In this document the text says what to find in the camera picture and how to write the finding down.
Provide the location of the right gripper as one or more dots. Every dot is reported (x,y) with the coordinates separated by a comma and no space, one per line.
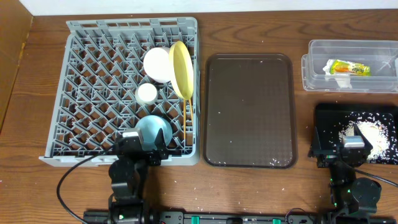
(333,155)

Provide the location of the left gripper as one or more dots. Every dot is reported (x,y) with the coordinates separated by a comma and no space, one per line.
(149,154)

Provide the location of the light blue bowl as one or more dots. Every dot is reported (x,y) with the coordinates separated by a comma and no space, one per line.
(149,127)

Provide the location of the cream white cup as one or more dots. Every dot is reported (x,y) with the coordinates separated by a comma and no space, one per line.
(146,94)

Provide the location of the wooden chopstick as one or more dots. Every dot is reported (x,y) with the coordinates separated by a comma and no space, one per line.
(184,118)
(191,110)

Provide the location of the foil snack wrapper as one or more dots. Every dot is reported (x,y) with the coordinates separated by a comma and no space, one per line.
(341,70)

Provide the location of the yellow plate with crumbs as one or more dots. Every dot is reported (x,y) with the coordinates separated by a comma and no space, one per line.
(181,70)

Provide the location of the pink plate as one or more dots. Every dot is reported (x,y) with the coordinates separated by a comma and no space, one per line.
(157,65)

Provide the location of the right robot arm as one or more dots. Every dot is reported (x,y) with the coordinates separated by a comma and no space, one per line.
(355,199)

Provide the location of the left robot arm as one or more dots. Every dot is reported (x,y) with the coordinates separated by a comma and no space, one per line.
(128,175)

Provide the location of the black waste bin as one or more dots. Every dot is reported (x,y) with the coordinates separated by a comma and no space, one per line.
(329,117)

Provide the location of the clear plastic waste bin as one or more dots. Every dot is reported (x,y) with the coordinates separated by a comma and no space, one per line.
(380,56)

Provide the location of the pile of rice scraps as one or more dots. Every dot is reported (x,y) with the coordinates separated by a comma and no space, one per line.
(379,130)

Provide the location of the grey plastic dish rack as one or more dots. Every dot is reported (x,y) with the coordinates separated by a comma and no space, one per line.
(102,67)

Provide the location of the dark brown serving tray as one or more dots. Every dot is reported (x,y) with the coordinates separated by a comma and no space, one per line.
(250,112)

